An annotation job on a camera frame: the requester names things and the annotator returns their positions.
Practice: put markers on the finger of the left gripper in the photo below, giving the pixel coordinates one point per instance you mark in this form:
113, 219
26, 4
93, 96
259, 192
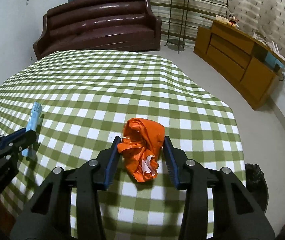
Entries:
16, 141

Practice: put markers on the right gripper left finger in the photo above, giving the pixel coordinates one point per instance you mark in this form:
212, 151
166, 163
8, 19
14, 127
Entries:
47, 214

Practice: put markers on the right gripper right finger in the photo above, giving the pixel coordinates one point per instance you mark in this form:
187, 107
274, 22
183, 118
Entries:
236, 214

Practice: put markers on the orange plastic bag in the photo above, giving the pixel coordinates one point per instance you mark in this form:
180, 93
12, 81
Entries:
140, 148

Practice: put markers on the black trash bin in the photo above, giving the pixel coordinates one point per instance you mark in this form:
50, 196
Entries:
256, 185

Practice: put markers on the green checkered tablecloth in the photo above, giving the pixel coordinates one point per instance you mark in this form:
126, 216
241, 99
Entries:
87, 96

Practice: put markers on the wooden tv cabinet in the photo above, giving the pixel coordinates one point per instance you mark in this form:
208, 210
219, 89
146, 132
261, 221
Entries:
248, 64

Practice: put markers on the dark brown leather sofa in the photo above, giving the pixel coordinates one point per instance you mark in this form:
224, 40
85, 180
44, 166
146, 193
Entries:
126, 25

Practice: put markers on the white wifi router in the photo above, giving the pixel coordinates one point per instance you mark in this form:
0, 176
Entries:
271, 53

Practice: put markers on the mickey mouse plush toy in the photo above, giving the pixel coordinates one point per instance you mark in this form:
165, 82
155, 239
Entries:
233, 21

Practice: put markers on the small box on cabinet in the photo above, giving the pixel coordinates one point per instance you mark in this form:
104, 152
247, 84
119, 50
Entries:
221, 19

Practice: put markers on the striped green curtain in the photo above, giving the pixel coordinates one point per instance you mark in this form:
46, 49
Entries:
199, 13

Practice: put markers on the black metal plant stand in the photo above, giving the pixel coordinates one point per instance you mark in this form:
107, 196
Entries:
179, 41

